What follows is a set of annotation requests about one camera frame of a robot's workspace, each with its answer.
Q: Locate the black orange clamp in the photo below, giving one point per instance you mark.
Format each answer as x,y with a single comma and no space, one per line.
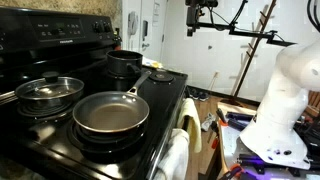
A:
221,117
235,170

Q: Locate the small steel pan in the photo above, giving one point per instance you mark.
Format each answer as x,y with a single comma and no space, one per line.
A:
30,98

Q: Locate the white door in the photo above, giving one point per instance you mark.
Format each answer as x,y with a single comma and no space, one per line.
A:
146,30

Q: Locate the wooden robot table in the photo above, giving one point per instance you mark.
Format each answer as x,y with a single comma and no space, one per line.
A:
230,140

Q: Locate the yellow item on counter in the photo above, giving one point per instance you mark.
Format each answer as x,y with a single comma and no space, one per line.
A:
151,62

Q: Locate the nonstick frying pan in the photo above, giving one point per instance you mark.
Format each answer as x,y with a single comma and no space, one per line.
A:
111,115

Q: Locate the glass lid with black knob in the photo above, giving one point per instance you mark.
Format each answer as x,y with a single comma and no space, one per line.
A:
50,87

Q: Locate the white wall phone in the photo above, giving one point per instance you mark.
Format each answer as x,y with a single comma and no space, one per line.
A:
132,22

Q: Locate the wooden ladder rack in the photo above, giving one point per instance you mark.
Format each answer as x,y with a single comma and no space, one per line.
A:
253,50

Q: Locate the white towel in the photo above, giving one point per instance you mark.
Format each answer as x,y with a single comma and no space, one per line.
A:
175,156

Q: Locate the empty coil burner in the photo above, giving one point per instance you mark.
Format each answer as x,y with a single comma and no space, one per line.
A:
161,77

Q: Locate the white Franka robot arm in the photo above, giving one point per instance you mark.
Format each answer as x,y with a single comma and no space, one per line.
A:
283,110

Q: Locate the black electric stove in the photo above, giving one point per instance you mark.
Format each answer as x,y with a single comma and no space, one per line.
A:
160,96

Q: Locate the white sneaker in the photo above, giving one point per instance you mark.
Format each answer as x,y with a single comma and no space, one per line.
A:
208,121

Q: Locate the dark sneaker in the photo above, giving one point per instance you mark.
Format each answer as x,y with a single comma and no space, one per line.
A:
203,96
194,93

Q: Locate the black camera on boom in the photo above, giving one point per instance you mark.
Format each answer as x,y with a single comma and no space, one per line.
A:
192,13

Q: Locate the black cooking pot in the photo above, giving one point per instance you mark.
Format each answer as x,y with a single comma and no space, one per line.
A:
121,61

